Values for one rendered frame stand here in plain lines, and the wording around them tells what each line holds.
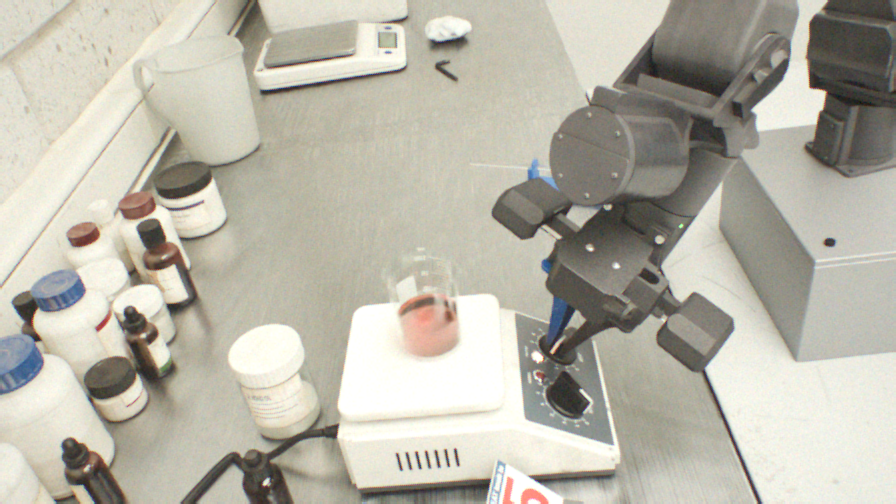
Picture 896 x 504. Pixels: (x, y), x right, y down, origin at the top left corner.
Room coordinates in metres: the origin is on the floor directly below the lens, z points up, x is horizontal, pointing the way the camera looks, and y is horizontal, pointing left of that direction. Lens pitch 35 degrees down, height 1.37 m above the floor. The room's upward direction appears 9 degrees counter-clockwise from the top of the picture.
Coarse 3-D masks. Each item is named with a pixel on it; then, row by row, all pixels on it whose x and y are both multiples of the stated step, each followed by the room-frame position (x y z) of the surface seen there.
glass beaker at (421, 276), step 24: (384, 264) 0.44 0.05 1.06; (408, 264) 0.45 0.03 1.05; (432, 264) 0.45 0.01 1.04; (456, 264) 0.43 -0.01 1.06; (408, 288) 0.45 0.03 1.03; (432, 288) 0.41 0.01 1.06; (456, 288) 0.42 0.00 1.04; (408, 312) 0.41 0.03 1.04; (432, 312) 0.41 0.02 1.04; (456, 312) 0.42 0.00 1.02; (408, 336) 0.41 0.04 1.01; (432, 336) 0.41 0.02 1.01; (456, 336) 0.41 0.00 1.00; (432, 360) 0.41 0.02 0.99
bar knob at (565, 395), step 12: (564, 372) 0.40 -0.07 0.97; (552, 384) 0.40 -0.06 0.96; (564, 384) 0.39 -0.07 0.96; (576, 384) 0.39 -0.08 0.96; (552, 396) 0.38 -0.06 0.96; (564, 396) 0.38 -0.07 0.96; (576, 396) 0.38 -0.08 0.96; (588, 396) 0.38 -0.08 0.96; (564, 408) 0.37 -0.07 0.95; (576, 408) 0.37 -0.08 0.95; (588, 408) 0.37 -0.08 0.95
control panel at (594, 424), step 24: (528, 336) 0.45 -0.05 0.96; (528, 360) 0.42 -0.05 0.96; (552, 360) 0.43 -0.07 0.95; (576, 360) 0.43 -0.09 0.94; (528, 384) 0.39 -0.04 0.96; (600, 384) 0.41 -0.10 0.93; (528, 408) 0.37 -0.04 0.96; (552, 408) 0.38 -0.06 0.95; (600, 408) 0.39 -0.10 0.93; (576, 432) 0.36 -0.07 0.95; (600, 432) 0.36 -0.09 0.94
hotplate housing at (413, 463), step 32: (512, 320) 0.46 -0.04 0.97; (512, 352) 0.43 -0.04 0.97; (512, 384) 0.39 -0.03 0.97; (416, 416) 0.38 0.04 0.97; (448, 416) 0.37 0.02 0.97; (480, 416) 0.37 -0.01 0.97; (512, 416) 0.36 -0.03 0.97; (352, 448) 0.37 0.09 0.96; (384, 448) 0.36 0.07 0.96; (416, 448) 0.36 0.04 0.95; (448, 448) 0.36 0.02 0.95; (480, 448) 0.36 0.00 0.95; (512, 448) 0.35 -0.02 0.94; (544, 448) 0.35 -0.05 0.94; (576, 448) 0.35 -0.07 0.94; (608, 448) 0.35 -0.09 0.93; (352, 480) 0.37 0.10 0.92; (384, 480) 0.36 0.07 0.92; (416, 480) 0.36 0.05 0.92; (448, 480) 0.36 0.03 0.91; (480, 480) 0.36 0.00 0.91
